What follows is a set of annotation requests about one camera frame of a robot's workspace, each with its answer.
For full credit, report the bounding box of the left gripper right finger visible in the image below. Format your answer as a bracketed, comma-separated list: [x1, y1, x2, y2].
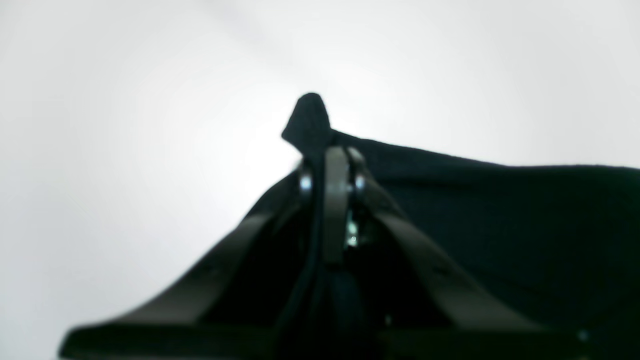
[347, 147, 541, 331]

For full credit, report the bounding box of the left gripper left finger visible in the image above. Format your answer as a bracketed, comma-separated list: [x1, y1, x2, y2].
[100, 165, 316, 331]

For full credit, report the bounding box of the black T-shirt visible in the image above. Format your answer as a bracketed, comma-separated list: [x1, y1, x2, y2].
[226, 93, 639, 360]

